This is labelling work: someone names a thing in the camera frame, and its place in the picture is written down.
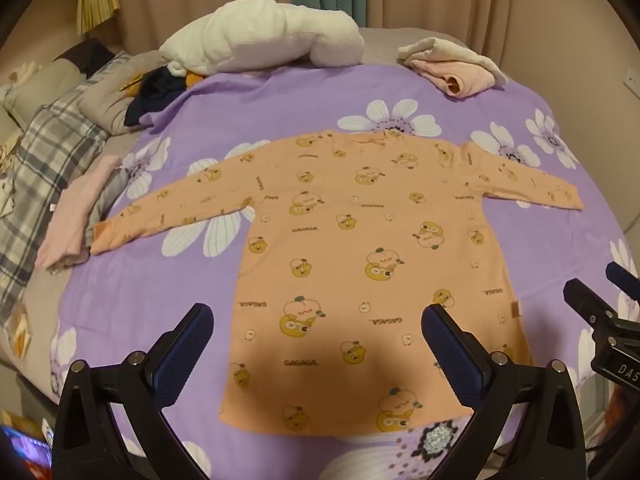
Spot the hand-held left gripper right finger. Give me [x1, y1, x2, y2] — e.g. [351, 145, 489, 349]
[421, 304, 587, 480]

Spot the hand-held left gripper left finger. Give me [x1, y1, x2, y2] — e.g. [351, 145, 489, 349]
[51, 303, 216, 480]

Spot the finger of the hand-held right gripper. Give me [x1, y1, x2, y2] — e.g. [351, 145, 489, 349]
[605, 261, 640, 302]
[563, 279, 617, 332]

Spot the orange cartoon print shirt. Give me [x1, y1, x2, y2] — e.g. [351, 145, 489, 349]
[90, 129, 585, 435]

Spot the purple floral bedsheet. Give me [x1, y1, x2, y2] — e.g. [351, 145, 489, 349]
[47, 60, 640, 480]

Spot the light pink garment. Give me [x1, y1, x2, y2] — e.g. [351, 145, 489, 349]
[36, 155, 123, 273]

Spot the colourful printed box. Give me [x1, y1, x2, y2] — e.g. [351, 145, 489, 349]
[0, 410, 55, 480]

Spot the grey plaid quilt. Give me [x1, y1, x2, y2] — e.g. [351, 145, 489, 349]
[0, 50, 132, 321]

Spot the dark navy cloth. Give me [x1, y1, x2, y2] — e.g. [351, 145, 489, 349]
[124, 66, 197, 128]

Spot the grey pillow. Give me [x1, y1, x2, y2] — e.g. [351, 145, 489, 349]
[79, 52, 168, 136]

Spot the beige and pink folded garment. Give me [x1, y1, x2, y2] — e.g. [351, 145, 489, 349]
[397, 37, 508, 97]

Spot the beige pillow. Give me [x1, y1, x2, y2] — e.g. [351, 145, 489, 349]
[2, 57, 87, 131]

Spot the white fluffy blanket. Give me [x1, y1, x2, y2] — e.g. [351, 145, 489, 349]
[159, 0, 365, 77]

